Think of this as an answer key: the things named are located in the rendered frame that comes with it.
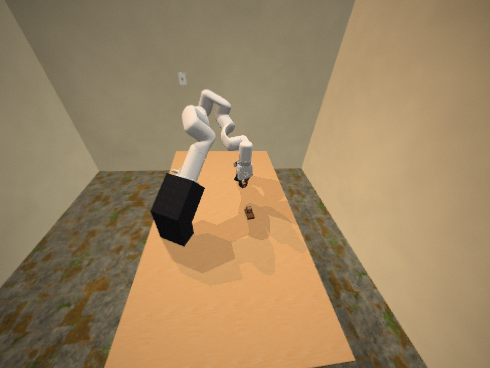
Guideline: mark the brown wooden tray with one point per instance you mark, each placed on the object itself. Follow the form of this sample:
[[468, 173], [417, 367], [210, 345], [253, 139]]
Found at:
[[249, 215]]

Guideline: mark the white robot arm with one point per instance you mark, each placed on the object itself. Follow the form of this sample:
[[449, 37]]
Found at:
[[205, 136]]

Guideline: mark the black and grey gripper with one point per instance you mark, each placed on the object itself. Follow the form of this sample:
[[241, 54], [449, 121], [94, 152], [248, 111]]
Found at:
[[243, 173]]

